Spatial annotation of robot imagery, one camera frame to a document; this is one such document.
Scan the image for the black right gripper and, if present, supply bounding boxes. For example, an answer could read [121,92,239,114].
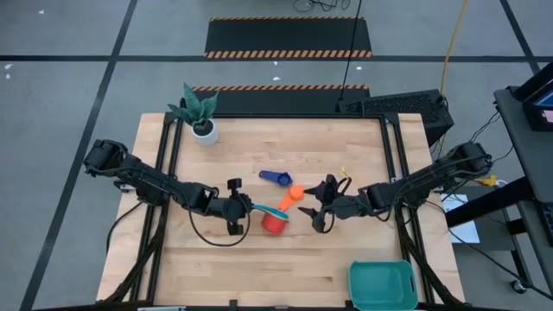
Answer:
[297,173,372,235]

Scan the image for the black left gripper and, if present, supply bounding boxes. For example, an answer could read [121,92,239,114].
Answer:
[207,177,254,237]

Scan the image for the orange measuring cup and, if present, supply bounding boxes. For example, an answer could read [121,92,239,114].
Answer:
[276,184,306,213]

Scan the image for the light blue measuring cup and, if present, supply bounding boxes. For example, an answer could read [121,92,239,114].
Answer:
[252,203,289,219]

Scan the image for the navy blue measuring cup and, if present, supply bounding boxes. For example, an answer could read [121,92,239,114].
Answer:
[258,169,294,187]

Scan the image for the red measuring cup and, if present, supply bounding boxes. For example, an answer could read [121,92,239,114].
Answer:
[260,211,289,236]

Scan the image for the teal plastic basket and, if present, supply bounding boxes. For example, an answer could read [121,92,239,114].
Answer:
[348,259,419,311]

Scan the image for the snake plant in white pot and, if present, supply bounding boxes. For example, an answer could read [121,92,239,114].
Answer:
[167,81,219,147]

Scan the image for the black hazard-striped floor mat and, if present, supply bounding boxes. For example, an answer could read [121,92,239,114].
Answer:
[204,16,373,60]
[179,84,372,116]

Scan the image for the white paper sheet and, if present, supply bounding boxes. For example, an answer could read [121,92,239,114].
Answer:
[440,193,481,245]

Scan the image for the grey desk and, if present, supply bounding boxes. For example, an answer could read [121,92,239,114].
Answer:
[444,86,553,299]

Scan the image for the black laptop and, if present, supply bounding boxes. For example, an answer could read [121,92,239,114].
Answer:
[513,60,553,133]

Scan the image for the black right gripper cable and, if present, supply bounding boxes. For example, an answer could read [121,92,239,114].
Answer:
[321,175,353,234]

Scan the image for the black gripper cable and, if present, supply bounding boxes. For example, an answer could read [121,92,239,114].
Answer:
[321,175,353,234]
[188,206,252,249]

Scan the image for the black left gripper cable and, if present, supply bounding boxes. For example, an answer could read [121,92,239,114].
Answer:
[188,206,252,249]

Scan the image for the black hanging cable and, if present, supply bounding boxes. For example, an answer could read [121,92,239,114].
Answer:
[339,0,364,103]

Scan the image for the black coiled floor cable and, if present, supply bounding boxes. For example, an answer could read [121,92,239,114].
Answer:
[292,0,352,13]

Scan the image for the yellow power cable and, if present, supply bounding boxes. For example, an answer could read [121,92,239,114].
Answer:
[437,0,471,161]

